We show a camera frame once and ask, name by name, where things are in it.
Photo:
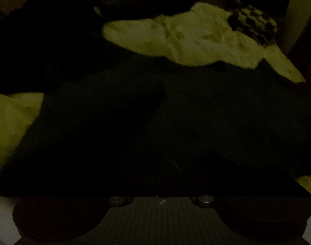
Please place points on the black and cream checkered cloth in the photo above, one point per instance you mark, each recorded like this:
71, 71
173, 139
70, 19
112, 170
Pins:
254, 24

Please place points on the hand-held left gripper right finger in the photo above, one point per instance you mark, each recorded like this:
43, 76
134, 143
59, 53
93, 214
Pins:
247, 181

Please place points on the large dark garment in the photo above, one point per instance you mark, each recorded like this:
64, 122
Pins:
170, 112

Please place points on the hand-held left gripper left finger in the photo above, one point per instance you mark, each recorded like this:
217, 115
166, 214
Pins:
94, 183

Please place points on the white spotted garment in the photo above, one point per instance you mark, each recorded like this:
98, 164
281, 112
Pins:
196, 38

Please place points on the black cloth pile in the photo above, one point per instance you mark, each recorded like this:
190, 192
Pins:
43, 35

